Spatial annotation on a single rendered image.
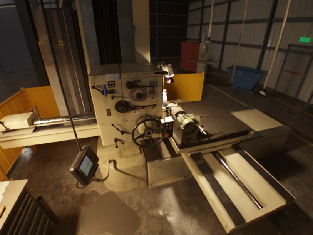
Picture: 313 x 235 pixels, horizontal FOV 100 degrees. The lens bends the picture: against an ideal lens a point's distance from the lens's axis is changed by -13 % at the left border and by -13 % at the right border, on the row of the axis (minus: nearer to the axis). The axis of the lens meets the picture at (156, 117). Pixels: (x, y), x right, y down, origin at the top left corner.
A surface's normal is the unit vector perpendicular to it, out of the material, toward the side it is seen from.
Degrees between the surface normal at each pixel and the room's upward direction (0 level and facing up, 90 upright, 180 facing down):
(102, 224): 0
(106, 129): 90
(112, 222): 0
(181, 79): 90
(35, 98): 90
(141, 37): 90
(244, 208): 0
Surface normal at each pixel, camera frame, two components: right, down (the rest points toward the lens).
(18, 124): 0.26, 0.48
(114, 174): 0.02, 0.50
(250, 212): 0.00, -0.87
